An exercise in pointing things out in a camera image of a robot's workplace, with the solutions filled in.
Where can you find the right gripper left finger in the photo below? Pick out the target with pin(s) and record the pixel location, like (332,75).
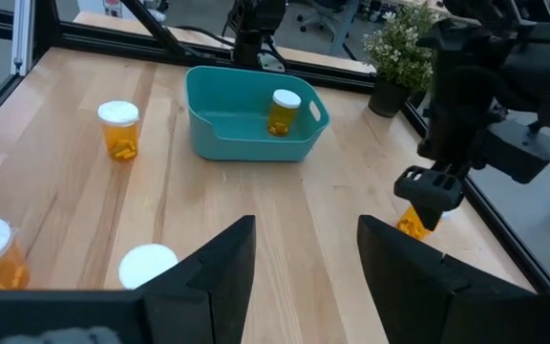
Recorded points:
(198,296)

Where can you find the teal plastic bin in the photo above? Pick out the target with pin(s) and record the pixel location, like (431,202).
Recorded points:
(237,143)

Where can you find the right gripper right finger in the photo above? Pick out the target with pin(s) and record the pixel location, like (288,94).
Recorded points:
(423,296)

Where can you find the potted green plant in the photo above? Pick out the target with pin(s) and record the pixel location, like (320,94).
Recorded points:
(396,52)

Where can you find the silver aluminium bracket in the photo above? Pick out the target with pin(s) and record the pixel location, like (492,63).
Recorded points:
(22,33)

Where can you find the black aluminium table frame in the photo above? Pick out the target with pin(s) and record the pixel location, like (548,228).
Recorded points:
(112,44)

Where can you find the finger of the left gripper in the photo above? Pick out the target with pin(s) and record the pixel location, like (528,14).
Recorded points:
(430,193)

